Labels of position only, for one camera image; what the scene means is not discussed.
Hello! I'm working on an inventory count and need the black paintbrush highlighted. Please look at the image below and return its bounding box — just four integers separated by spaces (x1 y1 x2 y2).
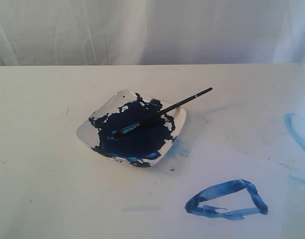
112 87 213 139

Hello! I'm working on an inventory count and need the white square paint dish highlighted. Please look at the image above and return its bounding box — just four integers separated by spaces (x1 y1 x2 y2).
76 90 186 168

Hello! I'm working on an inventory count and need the white paper sheet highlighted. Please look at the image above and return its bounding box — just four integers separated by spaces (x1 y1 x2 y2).
151 139 288 239

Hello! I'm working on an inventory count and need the white backdrop curtain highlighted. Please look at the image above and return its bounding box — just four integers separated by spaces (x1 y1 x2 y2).
0 0 305 66

